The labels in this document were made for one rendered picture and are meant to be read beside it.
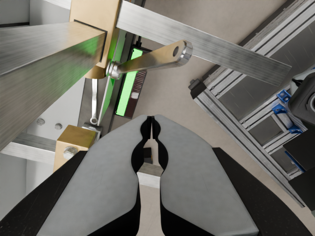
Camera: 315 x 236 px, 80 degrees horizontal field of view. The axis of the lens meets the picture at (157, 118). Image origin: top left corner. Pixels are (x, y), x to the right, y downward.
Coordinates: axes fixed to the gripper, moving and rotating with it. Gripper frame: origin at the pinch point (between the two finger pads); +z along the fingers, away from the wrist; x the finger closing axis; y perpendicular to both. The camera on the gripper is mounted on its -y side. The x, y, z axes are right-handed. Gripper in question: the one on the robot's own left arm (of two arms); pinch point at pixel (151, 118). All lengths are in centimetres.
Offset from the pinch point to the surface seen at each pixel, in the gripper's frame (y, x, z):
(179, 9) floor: -7, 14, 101
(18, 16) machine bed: -5.7, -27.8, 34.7
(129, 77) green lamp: 6.4, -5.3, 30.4
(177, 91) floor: 37, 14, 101
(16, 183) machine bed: 42, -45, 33
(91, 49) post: -3.0, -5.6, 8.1
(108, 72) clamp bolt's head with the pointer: 1.3, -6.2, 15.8
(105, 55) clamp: -1.4, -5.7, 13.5
